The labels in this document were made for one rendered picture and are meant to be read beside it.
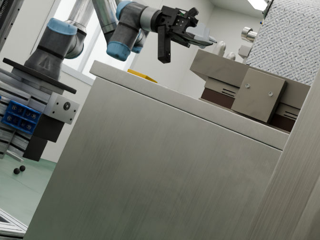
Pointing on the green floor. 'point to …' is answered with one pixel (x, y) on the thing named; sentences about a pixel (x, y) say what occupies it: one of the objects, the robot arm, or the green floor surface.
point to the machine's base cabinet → (152, 175)
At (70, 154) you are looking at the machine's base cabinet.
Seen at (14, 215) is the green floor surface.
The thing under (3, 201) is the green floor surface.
